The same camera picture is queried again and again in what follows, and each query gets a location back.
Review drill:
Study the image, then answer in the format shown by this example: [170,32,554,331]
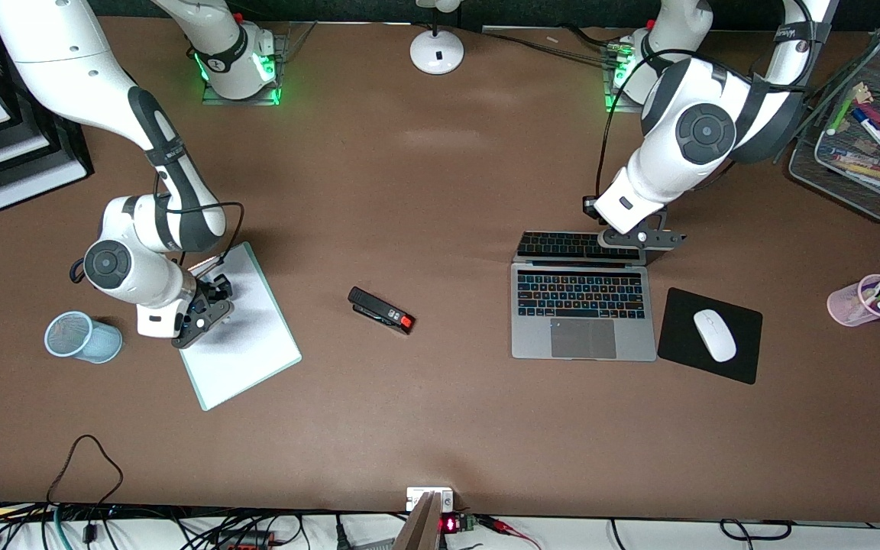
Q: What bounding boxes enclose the white socket box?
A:
[406,487,455,513]

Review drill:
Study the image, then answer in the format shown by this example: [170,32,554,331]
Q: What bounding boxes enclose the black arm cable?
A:
[595,47,819,203]
[152,172,246,268]

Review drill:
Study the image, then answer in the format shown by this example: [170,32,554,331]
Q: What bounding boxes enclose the pink mesh pen cup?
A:
[827,273,880,328]

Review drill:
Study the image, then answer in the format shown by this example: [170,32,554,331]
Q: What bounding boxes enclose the black coiled cable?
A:
[719,518,794,550]

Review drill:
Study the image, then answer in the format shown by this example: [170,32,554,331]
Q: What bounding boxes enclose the black mouse pad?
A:
[657,288,763,385]

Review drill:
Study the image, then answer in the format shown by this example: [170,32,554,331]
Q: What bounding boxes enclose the black cable bundle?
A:
[0,500,311,550]

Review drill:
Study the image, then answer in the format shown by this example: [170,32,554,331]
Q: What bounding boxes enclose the black looped cable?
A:
[47,434,124,509]

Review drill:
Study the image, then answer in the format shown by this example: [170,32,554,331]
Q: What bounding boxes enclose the black stacked document tray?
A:
[0,15,95,213]

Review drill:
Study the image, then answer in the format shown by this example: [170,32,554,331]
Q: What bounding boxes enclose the blue mesh pen cup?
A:
[44,311,124,364]

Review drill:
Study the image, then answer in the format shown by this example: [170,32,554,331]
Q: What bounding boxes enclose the grey metal mesh tray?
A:
[788,34,880,225]

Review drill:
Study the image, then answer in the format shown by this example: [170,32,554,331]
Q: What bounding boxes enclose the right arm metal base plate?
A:
[202,32,283,106]

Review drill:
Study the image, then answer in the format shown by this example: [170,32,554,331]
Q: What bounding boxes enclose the mint green clipboard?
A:
[178,241,303,412]

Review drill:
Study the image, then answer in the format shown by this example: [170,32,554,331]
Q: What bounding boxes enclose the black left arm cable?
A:
[595,47,819,203]

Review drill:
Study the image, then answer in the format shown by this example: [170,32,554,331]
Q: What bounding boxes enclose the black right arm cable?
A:
[152,172,246,268]

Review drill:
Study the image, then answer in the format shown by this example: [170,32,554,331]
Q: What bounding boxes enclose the red cable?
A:
[478,515,542,550]

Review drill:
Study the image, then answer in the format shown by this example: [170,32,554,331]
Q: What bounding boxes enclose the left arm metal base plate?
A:
[604,42,645,115]

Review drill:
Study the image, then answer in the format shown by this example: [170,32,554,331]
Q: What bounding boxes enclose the black stapler red tip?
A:
[348,286,416,335]

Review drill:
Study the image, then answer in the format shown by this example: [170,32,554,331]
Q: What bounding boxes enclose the white paper sheet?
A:
[180,246,297,406]

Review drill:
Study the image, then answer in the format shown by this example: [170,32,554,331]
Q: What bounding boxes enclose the brown camera post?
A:
[393,491,442,550]

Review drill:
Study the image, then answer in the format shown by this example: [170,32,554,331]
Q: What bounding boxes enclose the silver laptop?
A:
[511,231,687,362]

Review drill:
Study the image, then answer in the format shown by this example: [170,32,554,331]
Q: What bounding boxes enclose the white computer mouse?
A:
[694,309,738,363]

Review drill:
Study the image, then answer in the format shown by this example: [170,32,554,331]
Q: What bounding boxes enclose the blue capped white marker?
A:
[850,107,880,165]

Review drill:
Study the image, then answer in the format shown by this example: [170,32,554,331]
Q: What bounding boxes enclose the black arm base cables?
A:
[482,24,632,70]

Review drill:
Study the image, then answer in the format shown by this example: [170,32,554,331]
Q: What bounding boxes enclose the yellow marker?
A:
[837,159,880,183]

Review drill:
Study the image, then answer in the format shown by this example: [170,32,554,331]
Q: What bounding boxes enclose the white lamp base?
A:
[410,0,465,76]

